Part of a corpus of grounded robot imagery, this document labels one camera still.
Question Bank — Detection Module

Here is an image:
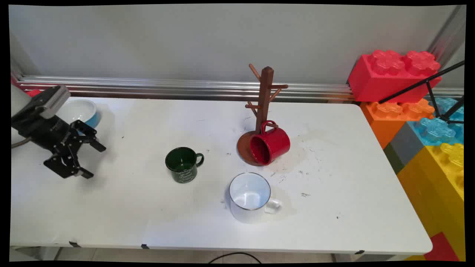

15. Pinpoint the big orange toy brick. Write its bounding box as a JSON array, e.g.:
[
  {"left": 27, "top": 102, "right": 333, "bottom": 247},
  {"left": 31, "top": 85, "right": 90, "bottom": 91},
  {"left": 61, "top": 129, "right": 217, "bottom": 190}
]
[{"left": 359, "top": 98, "right": 435, "bottom": 150}]

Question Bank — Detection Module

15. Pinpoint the dark green enamel mug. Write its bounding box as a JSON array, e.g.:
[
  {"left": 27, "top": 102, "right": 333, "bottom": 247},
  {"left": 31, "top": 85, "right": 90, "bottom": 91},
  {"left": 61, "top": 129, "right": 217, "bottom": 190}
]
[{"left": 165, "top": 147, "right": 205, "bottom": 184}]

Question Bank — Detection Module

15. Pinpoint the low red toy brick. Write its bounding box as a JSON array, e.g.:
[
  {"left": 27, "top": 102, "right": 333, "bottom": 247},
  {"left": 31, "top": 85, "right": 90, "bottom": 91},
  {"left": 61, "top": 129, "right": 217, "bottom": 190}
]
[{"left": 423, "top": 232, "right": 461, "bottom": 262}]

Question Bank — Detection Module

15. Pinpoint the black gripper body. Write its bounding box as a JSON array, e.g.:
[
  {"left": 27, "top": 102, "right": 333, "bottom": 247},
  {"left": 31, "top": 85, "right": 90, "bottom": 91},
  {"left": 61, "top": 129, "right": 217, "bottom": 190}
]
[{"left": 22, "top": 114, "right": 81, "bottom": 153}]

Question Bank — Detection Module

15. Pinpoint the black cable on floor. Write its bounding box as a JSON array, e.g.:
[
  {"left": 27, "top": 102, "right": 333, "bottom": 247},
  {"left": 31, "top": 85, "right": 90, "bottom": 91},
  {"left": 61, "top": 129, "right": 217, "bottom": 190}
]
[{"left": 208, "top": 252, "right": 262, "bottom": 264}]

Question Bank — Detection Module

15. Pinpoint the big yellow toy brick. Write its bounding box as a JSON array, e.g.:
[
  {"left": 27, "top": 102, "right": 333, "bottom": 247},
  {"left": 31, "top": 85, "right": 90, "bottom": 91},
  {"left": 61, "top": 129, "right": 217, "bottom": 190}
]
[{"left": 396, "top": 143, "right": 465, "bottom": 260}]

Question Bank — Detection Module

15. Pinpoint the white enamel mug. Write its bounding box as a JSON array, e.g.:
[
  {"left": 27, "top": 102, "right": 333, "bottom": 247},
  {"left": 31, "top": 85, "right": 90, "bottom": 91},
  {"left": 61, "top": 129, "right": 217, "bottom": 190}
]
[{"left": 229, "top": 172, "right": 282, "bottom": 224}]

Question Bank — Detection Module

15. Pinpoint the brown wooden mug tree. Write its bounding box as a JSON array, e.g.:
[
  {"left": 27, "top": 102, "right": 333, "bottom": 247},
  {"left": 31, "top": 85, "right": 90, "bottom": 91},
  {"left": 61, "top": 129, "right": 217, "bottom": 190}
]
[{"left": 237, "top": 64, "right": 289, "bottom": 167}]

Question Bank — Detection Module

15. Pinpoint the aluminium rail along wall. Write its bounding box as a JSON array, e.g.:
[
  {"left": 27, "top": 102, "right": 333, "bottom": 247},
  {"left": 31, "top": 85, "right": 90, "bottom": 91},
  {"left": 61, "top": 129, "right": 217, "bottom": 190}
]
[{"left": 17, "top": 75, "right": 464, "bottom": 102}]

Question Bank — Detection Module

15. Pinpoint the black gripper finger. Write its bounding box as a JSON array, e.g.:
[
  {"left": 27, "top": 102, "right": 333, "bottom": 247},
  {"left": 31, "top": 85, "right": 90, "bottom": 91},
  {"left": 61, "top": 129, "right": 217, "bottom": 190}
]
[
  {"left": 44, "top": 143, "right": 94, "bottom": 179},
  {"left": 71, "top": 120, "right": 107, "bottom": 153}
]

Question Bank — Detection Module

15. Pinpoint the big grey toy brick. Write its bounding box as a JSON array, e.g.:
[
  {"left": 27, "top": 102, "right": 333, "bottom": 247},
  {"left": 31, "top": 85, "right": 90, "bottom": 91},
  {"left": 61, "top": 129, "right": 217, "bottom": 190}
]
[{"left": 383, "top": 122, "right": 425, "bottom": 175}]

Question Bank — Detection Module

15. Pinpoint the blue and white bowl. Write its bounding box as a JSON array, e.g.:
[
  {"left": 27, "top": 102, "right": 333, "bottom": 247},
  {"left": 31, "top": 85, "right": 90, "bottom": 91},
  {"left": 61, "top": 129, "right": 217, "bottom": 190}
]
[{"left": 56, "top": 99, "right": 101, "bottom": 130}]

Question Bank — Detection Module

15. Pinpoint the black tripod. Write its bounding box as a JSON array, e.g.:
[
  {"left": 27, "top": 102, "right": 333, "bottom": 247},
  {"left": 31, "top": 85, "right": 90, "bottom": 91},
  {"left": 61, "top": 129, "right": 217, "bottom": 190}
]
[{"left": 378, "top": 60, "right": 465, "bottom": 125}]

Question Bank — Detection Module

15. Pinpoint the aluminium corner post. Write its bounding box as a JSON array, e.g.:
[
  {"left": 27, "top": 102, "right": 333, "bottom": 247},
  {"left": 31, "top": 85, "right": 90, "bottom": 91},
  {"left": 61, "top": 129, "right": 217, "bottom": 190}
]
[{"left": 427, "top": 6, "right": 466, "bottom": 69}]

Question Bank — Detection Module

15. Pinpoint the big red toy brick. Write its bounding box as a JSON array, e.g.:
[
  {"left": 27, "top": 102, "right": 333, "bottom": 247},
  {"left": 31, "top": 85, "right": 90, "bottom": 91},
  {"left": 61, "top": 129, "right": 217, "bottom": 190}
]
[{"left": 348, "top": 49, "right": 443, "bottom": 103}]

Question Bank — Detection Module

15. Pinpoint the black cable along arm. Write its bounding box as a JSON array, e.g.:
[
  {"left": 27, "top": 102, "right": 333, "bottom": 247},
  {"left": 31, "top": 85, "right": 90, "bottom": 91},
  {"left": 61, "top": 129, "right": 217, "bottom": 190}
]
[{"left": 11, "top": 137, "right": 34, "bottom": 149}]

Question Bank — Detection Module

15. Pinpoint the red speckled mug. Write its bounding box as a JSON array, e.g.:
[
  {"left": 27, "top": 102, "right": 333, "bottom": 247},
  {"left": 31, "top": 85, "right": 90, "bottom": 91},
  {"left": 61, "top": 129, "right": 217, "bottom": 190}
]
[{"left": 249, "top": 120, "right": 291, "bottom": 166}]

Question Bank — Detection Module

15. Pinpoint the big blue toy brick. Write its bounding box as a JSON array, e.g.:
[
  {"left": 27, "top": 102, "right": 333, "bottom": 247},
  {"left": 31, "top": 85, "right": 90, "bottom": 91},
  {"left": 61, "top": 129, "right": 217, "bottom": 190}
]
[{"left": 407, "top": 96, "right": 465, "bottom": 147}]

